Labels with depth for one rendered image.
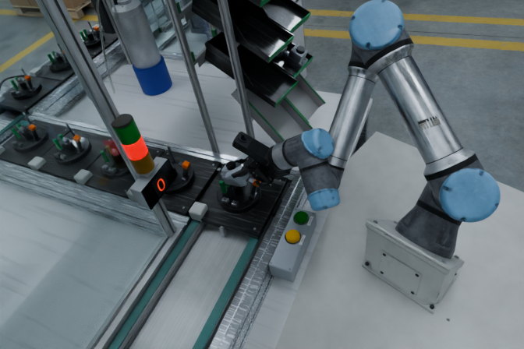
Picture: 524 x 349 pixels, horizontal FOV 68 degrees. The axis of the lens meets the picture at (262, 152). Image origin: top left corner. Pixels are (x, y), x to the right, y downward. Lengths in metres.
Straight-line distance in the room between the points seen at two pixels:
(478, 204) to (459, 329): 0.39
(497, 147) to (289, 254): 2.07
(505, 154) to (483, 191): 2.00
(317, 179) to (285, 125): 0.47
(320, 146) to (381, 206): 0.50
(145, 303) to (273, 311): 0.35
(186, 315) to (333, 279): 0.42
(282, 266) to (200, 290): 0.24
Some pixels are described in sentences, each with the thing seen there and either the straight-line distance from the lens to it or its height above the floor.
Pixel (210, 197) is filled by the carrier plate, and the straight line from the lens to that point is 1.29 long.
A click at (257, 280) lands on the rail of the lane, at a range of 1.11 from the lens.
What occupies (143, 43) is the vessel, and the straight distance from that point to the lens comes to 1.93.
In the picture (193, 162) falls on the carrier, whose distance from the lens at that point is 1.43.
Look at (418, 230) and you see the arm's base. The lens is 1.06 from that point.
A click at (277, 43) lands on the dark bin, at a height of 1.36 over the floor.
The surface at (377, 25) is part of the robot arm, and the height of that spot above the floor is 1.50.
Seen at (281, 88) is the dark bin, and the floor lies 1.20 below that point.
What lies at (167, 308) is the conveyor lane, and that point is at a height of 0.92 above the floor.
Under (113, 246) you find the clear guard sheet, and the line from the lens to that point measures 1.08.
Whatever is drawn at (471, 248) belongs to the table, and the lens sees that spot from 1.32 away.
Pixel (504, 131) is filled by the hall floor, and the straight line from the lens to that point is 3.10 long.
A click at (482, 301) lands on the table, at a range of 1.24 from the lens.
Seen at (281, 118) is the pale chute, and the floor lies 1.06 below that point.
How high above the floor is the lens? 1.93
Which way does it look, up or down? 43 degrees down
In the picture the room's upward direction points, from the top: 11 degrees counter-clockwise
